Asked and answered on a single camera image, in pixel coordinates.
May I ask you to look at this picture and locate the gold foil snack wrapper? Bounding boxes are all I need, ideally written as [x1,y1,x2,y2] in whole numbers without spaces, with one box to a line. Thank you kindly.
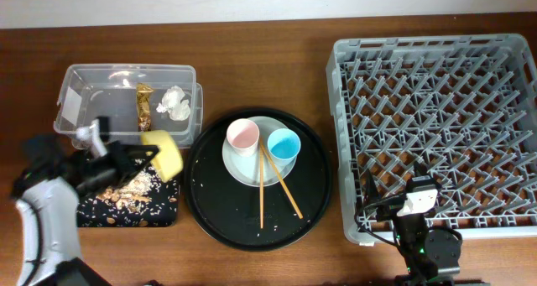
[136,83,154,132]

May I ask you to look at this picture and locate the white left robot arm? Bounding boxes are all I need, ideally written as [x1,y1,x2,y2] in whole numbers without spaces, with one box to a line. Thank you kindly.
[10,117,159,285]

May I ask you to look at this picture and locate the black rectangular tray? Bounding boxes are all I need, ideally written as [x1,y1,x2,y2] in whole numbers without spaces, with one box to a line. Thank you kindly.
[75,149,182,229]

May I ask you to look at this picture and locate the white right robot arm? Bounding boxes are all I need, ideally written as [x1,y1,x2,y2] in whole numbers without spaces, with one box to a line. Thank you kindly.
[357,163,463,285]

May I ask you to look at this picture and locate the spilled rice food scraps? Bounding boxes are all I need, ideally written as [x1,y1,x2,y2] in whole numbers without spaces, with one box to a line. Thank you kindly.
[79,159,180,227]

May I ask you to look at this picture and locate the grey dishwasher rack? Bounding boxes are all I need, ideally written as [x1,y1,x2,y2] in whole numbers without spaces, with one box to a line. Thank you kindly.
[326,34,536,245]

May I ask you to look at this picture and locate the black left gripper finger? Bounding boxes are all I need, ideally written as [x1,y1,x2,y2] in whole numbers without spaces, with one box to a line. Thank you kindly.
[123,144,159,173]
[76,116,110,158]

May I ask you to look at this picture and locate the pale grey round plate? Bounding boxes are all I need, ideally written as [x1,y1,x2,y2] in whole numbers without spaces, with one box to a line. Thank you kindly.
[222,116,286,188]

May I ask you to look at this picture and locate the yellow plastic bowl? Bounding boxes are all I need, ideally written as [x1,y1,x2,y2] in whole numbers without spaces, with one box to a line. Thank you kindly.
[141,130,184,183]

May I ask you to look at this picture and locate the round black serving tray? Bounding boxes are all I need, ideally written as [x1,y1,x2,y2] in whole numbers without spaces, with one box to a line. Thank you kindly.
[183,107,332,252]

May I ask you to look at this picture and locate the white tissue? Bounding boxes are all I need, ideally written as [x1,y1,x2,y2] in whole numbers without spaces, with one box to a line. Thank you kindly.
[156,86,190,121]

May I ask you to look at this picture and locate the clear plastic waste bin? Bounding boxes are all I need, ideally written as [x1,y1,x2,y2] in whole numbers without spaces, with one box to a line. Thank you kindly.
[53,64,203,149]

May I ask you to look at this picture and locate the blue plastic cup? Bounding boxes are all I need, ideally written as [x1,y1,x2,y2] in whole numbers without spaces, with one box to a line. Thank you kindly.
[267,128,301,166]

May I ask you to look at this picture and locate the pink plastic cup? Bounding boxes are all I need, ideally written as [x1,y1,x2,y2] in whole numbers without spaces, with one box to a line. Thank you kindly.
[227,118,260,157]

